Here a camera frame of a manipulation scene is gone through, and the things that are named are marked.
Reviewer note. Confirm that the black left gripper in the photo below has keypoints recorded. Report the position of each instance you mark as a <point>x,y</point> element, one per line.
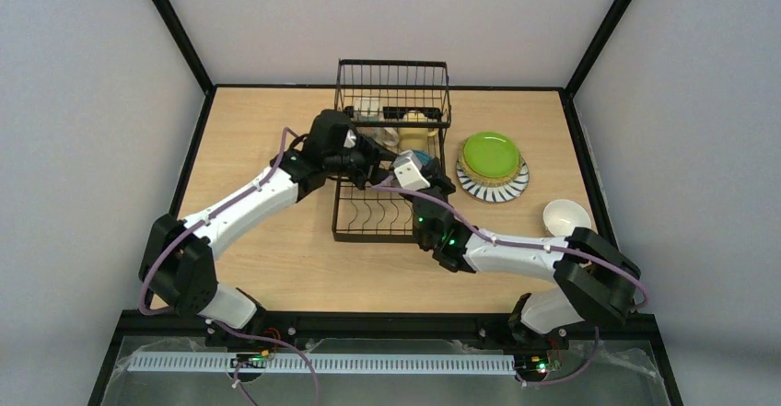
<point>371,163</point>

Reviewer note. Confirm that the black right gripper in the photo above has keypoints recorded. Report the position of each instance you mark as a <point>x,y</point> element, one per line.
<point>429,168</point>

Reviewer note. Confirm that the cream ceramic mug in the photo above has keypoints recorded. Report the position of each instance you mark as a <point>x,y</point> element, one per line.
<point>368,109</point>

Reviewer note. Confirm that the yellow handled mug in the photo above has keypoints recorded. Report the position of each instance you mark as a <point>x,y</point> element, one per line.
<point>415,138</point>

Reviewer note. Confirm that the green plate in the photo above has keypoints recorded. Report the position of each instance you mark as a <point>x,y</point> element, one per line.
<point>489,143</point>

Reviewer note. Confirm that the black wire dish rack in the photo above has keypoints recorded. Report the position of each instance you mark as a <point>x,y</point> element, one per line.
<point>368,215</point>

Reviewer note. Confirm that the white bowl dark rim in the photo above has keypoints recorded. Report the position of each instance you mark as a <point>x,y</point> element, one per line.
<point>409,164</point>

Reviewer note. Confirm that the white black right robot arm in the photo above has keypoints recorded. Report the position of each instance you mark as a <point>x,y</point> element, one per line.
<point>594,281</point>

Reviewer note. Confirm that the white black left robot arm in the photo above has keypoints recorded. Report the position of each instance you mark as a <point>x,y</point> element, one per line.
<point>178,272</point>

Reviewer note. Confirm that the blue striped white plate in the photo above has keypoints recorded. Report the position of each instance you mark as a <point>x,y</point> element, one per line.
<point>501,193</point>

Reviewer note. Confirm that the small white patterned bowl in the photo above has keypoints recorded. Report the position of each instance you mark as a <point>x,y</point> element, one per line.
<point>561,217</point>

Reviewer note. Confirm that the right controller board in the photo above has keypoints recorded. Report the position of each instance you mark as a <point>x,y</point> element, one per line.
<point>538,363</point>

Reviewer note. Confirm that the controller board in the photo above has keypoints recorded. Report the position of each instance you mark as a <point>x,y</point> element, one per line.
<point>250,361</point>
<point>538,363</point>

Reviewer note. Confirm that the left controller board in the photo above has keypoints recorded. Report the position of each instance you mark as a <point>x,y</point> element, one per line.
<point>250,361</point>

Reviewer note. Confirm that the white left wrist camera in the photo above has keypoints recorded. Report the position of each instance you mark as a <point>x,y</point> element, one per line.
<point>350,139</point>

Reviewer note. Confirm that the black aluminium frame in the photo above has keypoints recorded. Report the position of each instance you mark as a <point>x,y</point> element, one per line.
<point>389,326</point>

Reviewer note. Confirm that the white slotted cable duct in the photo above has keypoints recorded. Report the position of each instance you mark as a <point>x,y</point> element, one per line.
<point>330,364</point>

